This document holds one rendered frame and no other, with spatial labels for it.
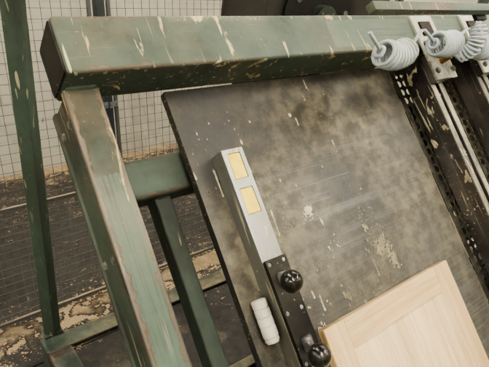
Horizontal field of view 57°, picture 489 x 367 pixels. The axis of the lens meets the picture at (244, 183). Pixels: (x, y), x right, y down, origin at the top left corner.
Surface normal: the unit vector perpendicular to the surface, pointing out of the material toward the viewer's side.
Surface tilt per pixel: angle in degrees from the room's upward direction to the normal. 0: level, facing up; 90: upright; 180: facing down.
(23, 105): 97
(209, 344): 53
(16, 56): 97
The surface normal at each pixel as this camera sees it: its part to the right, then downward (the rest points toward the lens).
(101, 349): 0.03, -0.92
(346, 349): 0.50, -0.30
